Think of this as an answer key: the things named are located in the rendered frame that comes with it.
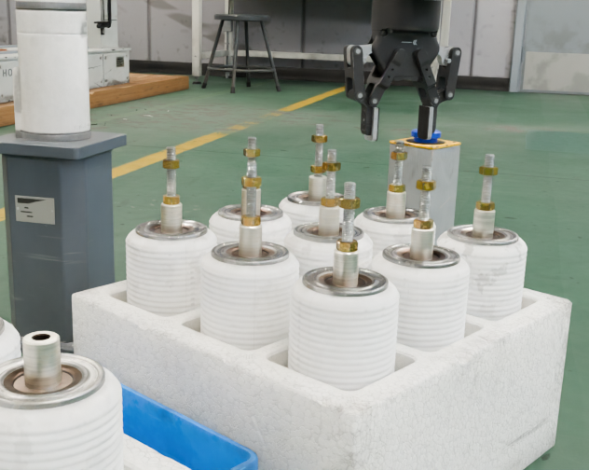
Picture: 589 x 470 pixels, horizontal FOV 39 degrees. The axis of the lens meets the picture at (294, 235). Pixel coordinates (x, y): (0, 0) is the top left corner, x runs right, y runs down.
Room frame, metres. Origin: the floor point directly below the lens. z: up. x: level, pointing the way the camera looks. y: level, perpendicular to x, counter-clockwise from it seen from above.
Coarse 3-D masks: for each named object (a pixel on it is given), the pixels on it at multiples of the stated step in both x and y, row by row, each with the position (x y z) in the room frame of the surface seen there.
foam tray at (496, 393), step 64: (128, 320) 0.78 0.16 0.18; (192, 320) 0.79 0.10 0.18; (512, 320) 0.81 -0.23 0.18; (128, 384) 0.78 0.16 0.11; (192, 384) 0.72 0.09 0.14; (256, 384) 0.66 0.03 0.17; (320, 384) 0.64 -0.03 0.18; (384, 384) 0.64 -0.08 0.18; (448, 384) 0.69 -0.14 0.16; (512, 384) 0.78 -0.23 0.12; (256, 448) 0.66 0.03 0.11; (320, 448) 0.61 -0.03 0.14; (384, 448) 0.62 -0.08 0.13; (448, 448) 0.70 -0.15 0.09; (512, 448) 0.80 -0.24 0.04
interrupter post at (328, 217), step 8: (320, 208) 0.86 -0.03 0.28; (328, 208) 0.85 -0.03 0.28; (336, 208) 0.86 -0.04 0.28; (320, 216) 0.86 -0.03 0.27; (328, 216) 0.85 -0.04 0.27; (336, 216) 0.86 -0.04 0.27; (320, 224) 0.86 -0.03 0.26; (328, 224) 0.85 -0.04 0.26; (336, 224) 0.86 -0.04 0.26; (320, 232) 0.86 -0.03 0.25; (328, 232) 0.85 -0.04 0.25; (336, 232) 0.86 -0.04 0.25
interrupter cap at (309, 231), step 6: (312, 222) 0.90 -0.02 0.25; (318, 222) 0.90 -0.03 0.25; (294, 228) 0.86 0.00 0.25; (300, 228) 0.87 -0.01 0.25; (306, 228) 0.87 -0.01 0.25; (312, 228) 0.87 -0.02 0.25; (318, 228) 0.88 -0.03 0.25; (354, 228) 0.88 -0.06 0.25; (360, 228) 0.87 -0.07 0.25; (294, 234) 0.85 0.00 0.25; (300, 234) 0.84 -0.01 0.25; (306, 234) 0.85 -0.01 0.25; (312, 234) 0.85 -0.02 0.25; (318, 234) 0.86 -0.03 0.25; (354, 234) 0.85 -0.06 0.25; (360, 234) 0.85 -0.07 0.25; (306, 240) 0.84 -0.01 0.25; (312, 240) 0.83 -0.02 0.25; (318, 240) 0.83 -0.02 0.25; (324, 240) 0.83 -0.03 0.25; (330, 240) 0.83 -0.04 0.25
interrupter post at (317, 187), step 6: (312, 180) 1.02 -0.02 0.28; (318, 180) 1.02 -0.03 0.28; (324, 180) 1.02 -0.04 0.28; (312, 186) 1.02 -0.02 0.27; (318, 186) 1.02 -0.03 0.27; (324, 186) 1.02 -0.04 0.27; (312, 192) 1.02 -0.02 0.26; (318, 192) 1.02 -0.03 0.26; (324, 192) 1.02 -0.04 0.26; (312, 198) 1.02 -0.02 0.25; (318, 198) 1.02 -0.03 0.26
